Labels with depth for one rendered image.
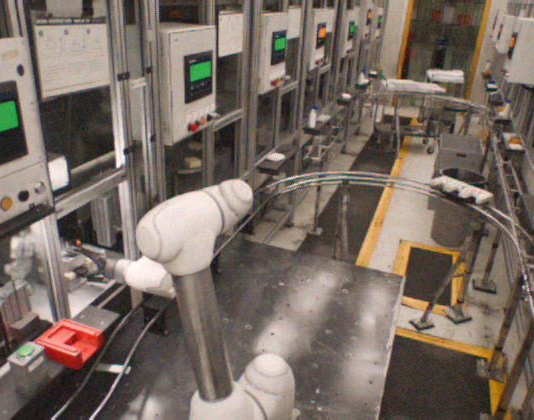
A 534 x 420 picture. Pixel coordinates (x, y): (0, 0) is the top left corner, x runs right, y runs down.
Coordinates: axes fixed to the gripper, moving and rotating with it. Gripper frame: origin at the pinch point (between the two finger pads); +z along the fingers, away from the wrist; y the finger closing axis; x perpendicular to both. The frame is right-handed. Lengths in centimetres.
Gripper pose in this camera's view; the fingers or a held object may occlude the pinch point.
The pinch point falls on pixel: (75, 260)
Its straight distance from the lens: 192.9
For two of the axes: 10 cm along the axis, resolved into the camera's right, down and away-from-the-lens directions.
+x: -3.5, 3.9, -8.5
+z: -9.4, -1.4, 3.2
